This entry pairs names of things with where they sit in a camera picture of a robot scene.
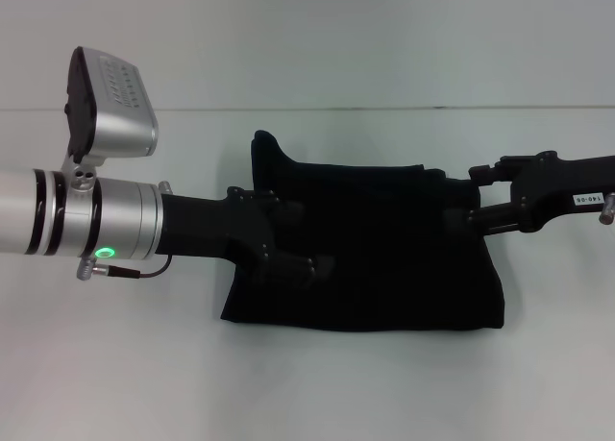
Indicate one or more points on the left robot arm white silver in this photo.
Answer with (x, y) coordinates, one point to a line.
(72, 215)

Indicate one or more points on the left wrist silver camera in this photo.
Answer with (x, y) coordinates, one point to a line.
(117, 109)

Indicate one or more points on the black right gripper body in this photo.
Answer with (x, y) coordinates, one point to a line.
(557, 191)

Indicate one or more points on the black shirt with FREE print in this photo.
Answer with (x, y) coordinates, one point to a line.
(384, 268)

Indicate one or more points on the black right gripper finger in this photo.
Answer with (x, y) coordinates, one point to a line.
(485, 172)
(480, 217)

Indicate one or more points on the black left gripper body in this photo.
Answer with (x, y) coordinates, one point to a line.
(206, 225)

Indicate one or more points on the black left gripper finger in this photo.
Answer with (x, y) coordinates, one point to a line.
(307, 268)
(288, 208)

